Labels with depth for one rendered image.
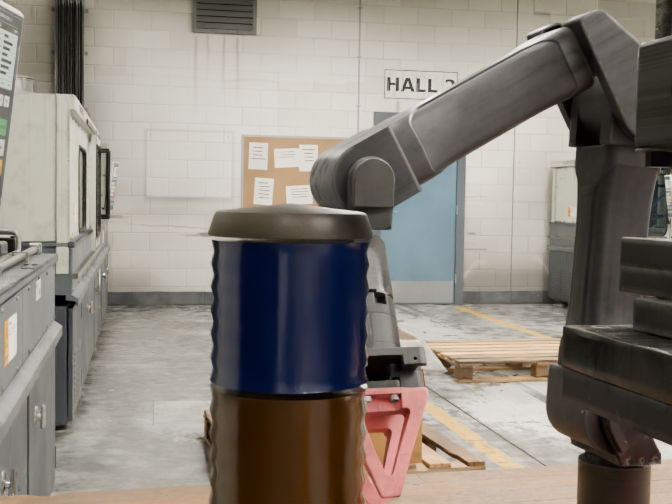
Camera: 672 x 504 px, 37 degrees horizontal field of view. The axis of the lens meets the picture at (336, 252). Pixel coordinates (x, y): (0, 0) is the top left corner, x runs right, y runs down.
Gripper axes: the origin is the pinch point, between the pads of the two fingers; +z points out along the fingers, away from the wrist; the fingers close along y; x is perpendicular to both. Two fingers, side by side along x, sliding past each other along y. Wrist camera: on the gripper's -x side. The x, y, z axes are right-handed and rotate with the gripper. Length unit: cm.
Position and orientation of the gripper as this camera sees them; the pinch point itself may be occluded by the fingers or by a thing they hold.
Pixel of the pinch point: (383, 491)
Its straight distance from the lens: 74.9
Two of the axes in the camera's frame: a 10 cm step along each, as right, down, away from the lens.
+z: 1.2, 9.0, -4.3
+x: 9.7, -0.1, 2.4
